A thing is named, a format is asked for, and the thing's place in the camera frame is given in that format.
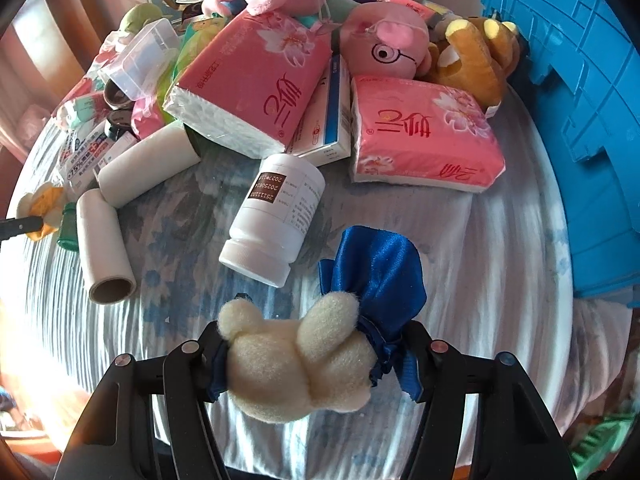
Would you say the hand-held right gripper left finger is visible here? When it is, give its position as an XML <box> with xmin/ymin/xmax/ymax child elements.
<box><xmin>52</xmin><ymin>320</ymin><xmax>236</xmax><ymax>480</ymax></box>

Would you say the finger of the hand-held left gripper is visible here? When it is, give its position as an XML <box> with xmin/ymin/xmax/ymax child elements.
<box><xmin>0</xmin><ymin>216</ymin><xmax>45</xmax><ymax>241</ymax></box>

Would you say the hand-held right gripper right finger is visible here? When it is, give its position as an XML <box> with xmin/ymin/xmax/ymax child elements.
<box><xmin>395</xmin><ymin>321</ymin><xmax>571</xmax><ymax>480</ymax></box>

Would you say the yellow white flower toy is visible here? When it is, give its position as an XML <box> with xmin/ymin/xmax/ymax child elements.
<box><xmin>17</xmin><ymin>180</ymin><xmax>68</xmax><ymax>241</ymax></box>

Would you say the cream plush bear blue dress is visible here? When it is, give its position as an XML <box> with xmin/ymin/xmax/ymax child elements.
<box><xmin>216</xmin><ymin>225</ymin><xmax>428</xmax><ymax>418</ymax></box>

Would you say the blue plastic crate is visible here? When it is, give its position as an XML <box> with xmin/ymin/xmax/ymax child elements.
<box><xmin>480</xmin><ymin>0</ymin><xmax>640</xmax><ymax>307</ymax></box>

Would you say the green bottle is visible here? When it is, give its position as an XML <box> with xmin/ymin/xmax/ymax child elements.
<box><xmin>56</xmin><ymin>201</ymin><xmax>81</xmax><ymax>252</ymax></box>

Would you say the narrow white lint roll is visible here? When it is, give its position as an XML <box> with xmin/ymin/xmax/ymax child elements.
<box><xmin>76</xmin><ymin>188</ymin><xmax>137</xmax><ymax>306</ymax></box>

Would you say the white red-label medicine box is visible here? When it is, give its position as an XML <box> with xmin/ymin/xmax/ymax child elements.
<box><xmin>57</xmin><ymin>130</ymin><xmax>141</xmax><ymax>201</ymax></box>

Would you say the pink green wipes pack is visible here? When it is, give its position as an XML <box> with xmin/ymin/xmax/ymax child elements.
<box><xmin>52</xmin><ymin>89</ymin><xmax>108</xmax><ymax>132</ymax></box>

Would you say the floral tablecloth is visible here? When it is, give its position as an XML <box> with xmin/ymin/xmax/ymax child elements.
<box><xmin>5</xmin><ymin>85</ymin><xmax>576</xmax><ymax>461</ymax></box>

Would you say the wide white lint roll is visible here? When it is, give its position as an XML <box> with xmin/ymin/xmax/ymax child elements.
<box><xmin>97</xmin><ymin>122</ymin><xmax>202</xmax><ymax>209</ymax></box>

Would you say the black round jar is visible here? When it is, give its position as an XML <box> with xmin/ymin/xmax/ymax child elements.
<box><xmin>105</xmin><ymin>110</ymin><xmax>136</xmax><ymax>141</ymax></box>

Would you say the brown round jar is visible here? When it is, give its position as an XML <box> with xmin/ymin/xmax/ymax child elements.
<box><xmin>102</xmin><ymin>77</ymin><xmax>133</xmax><ymax>111</ymax></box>

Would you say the white pill bottle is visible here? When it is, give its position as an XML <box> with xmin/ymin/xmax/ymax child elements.
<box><xmin>218</xmin><ymin>152</ymin><xmax>327</xmax><ymax>288</ymax></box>

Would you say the green striped cloth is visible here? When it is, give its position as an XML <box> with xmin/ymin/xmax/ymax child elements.
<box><xmin>572</xmin><ymin>410</ymin><xmax>640</xmax><ymax>467</ymax></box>

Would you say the clear plastic box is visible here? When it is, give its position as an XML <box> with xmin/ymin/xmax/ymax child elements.
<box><xmin>97</xmin><ymin>17</ymin><xmax>180</xmax><ymax>101</ymax></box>

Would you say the green plastic bag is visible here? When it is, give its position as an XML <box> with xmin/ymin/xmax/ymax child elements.
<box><xmin>169</xmin><ymin>25</ymin><xmax>213</xmax><ymax>88</ymax></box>

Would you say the pink tissue pack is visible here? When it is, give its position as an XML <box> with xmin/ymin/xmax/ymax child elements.
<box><xmin>377</xmin><ymin>0</ymin><xmax>437</xmax><ymax>20</ymax></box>
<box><xmin>162</xmin><ymin>10</ymin><xmax>333</xmax><ymax>158</ymax></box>
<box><xmin>349</xmin><ymin>75</ymin><xmax>505</xmax><ymax>193</ymax></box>

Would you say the white blue medicine box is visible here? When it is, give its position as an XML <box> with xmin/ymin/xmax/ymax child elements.
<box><xmin>285</xmin><ymin>57</ymin><xmax>353</xmax><ymax>166</ymax></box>

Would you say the brown bear plush toy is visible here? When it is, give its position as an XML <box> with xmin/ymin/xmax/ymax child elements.
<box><xmin>425</xmin><ymin>15</ymin><xmax>523</xmax><ymax>116</ymax></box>

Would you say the pink pig plush with glasses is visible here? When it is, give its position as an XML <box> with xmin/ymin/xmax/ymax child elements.
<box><xmin>332</xmin><ymin>2</ymin><xmax>438</xmax><ymax>81</ymax></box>

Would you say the wooden door frame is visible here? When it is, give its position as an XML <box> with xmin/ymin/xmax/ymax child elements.
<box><xmin>0</xmin><ymin>0</ymin><xmax>131</xmax><ymax>161</ymax></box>

